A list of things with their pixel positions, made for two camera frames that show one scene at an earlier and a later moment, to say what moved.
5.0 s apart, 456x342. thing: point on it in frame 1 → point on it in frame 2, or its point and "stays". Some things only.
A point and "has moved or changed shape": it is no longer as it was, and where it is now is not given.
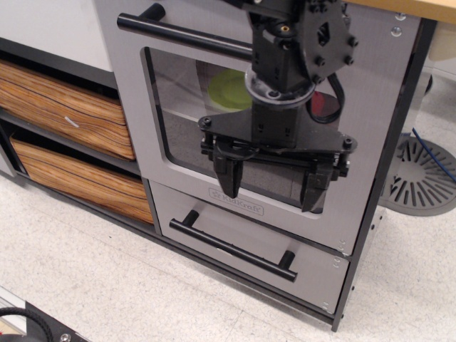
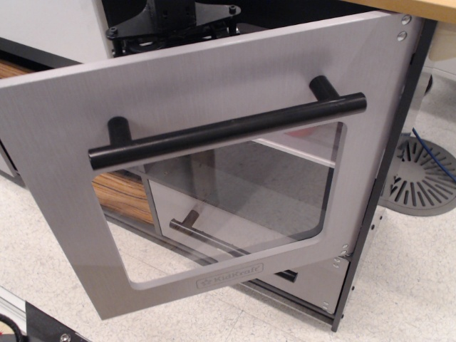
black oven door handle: x=151 y=23 → x=327 y=105
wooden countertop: x=434 y=8 stays
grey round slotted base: x=418 y=182 stays
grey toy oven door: x=167 y=87 has moved or changed shape
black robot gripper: x=278 y=133 → x=172 y=22
